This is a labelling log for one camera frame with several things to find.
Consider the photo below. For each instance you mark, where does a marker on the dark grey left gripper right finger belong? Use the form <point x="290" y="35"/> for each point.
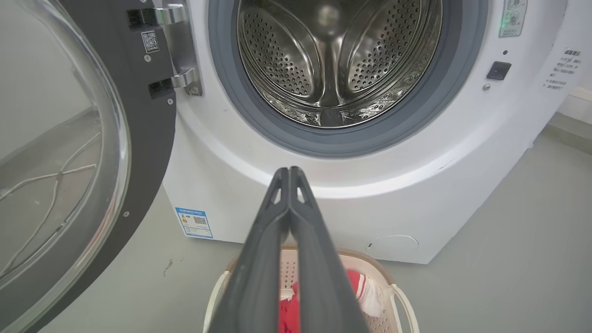
<point x="323" y="277"/>

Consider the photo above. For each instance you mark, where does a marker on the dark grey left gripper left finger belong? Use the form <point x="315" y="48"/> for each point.
<point x="256" y="273"/>

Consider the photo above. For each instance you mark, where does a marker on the red and white garment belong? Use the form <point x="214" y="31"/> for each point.
<point x="289" y="314"/>

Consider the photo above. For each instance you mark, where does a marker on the beige perforated laundry basket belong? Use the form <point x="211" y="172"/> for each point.
<point x="397" y="300"/>

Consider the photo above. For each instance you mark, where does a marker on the round glass washer door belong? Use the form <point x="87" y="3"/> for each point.
<point x="138" y="115"/>

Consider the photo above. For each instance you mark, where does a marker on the white front-load washing machine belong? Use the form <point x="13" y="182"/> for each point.
<point x="416" y="175"/>

